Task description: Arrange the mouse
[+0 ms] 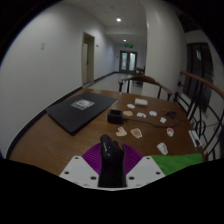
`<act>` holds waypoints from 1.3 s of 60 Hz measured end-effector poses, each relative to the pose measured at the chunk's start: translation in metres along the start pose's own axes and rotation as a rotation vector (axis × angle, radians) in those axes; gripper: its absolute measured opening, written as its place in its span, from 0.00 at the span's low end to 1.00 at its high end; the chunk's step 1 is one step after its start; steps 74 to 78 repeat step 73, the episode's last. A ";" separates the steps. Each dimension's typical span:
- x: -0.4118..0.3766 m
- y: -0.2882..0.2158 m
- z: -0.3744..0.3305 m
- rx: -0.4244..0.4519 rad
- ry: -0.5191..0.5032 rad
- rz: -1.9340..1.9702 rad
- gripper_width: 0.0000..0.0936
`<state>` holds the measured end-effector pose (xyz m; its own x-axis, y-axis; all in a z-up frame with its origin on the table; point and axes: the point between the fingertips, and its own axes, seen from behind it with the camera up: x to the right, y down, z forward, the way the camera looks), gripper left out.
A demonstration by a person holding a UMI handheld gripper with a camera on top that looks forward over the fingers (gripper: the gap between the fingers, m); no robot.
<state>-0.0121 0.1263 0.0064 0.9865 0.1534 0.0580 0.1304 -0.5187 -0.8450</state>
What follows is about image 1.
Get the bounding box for black railing with wooden handrail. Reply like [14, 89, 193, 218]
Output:
[173, 69, 224, 161]

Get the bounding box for beige corridor door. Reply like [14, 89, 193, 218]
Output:
[81, 31, 96, 88]

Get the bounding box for white rectangular sticker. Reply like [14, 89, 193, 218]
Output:
[156, 142, 169, 156]

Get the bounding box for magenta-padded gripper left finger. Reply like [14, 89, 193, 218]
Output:
[59, 142, 103, 189]

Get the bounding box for black cable with adapter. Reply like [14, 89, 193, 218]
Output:
[123, 110, 178, 130]

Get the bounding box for black computer mouse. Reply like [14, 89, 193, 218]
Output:
[97, 134, 128, 189]

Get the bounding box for cream heart-shaped sticker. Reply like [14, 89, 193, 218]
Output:
[115, 126, 128, 138]

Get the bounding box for distant wooden chair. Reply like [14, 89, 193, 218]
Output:
[134, 65, 147, 76]

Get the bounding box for small black box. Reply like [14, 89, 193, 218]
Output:
[107, 108, 125, 125]

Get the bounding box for white card with dark print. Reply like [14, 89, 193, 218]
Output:
[188, 129, 202, 148]

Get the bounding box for glass double doors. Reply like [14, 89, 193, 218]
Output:
[119, 50, 138, 75]

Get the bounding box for green mouse pad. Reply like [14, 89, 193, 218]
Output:
[149, 152, 204, 177]

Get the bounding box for small white box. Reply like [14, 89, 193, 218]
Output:
[134, 97, 149, 107]

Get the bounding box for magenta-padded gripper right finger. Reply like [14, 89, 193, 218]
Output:
[121, 143, 167, 189]

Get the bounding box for dark framed window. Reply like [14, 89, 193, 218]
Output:
[186, 42, 214, 113]

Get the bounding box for orange and white sticker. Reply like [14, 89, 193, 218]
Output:
[130, 127, 143, 139]

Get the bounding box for black closed laptop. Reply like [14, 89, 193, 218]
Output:
[45, 91, 119, 136]

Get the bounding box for wooden armchair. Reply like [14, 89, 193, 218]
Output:
[118, 75, 174, 101]

